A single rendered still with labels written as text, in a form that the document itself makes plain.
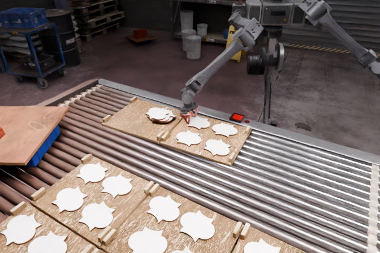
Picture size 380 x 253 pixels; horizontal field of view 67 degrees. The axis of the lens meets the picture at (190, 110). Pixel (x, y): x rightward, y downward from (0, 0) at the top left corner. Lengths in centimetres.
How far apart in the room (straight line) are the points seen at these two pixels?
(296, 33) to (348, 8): 95
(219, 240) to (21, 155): 97
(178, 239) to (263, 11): 152
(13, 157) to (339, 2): 556
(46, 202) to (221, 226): 74
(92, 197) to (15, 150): 46
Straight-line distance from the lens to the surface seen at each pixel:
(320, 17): 166
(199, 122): 171
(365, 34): 620
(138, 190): 133
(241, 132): 166
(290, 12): 211
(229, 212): 126
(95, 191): 137
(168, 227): 119
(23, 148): 159
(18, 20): 472
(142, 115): 183
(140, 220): 122
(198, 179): 138
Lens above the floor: 188
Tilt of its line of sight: 31 degrees down
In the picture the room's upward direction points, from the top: 1 degrees counter-clockwise
